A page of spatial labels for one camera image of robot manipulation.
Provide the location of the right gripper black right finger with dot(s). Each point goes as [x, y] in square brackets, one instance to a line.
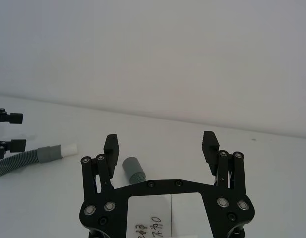
[210, 151]

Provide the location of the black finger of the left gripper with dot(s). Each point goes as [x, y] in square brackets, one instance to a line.
[15, 118]
[18, 145]

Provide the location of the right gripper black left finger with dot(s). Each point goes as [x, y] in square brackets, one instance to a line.
[110, 153]

